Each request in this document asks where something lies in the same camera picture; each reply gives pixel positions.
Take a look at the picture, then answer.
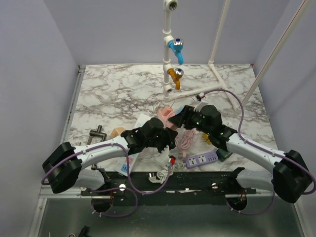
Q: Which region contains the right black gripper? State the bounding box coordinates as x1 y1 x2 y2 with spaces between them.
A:
170 104 213 135

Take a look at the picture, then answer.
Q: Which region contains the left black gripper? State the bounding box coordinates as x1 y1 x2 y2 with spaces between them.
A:
145 128 176 156

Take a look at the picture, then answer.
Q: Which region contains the pink power strip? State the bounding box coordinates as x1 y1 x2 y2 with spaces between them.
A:
157 106 177 131

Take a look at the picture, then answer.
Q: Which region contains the beige cube plug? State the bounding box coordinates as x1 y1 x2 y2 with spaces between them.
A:
110 127 125 139

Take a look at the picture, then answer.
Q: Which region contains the purple power strip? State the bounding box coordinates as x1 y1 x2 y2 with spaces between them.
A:
186 151 219 169

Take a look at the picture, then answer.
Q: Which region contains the white power strip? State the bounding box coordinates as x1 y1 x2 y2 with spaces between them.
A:
114 114 151 176

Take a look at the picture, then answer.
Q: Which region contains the green cube plug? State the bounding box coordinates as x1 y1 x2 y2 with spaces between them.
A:
216 149 233 162

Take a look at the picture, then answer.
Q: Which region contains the yellow cube socket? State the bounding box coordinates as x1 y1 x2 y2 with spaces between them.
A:
202 134 212 145

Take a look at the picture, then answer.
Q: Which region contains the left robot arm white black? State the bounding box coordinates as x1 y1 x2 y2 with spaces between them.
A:
41 118 178 194

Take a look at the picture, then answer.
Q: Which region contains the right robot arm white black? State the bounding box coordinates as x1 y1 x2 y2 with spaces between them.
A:
168 105 313 203

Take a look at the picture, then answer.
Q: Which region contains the orange faucet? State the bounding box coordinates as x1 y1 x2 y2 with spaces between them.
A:
167 68 184 90

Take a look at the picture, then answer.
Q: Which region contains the black hex key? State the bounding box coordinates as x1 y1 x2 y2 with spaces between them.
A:
87 125 107 145

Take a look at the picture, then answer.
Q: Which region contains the blue faucet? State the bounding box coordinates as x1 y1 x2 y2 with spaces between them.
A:
168 38 184 65

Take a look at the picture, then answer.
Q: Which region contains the pink coiled cable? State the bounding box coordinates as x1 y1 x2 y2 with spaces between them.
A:
175 129 198 158

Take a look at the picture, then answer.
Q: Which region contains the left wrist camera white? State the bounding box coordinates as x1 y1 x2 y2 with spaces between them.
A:
156 146 171 168

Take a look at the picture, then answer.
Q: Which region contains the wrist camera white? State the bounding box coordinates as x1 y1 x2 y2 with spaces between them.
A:
194 92 208 111
156 146 171 168

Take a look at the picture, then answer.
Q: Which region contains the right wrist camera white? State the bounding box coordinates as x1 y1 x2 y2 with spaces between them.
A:
194 92 208 111

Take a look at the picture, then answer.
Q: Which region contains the white coiled cable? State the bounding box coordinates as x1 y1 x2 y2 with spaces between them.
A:
148 161 185 185

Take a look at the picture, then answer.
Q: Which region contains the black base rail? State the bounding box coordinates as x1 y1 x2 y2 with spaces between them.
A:
81 168 257 212

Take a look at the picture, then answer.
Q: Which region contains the white pvc pipe frame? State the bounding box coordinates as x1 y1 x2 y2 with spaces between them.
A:
162 0 312 105

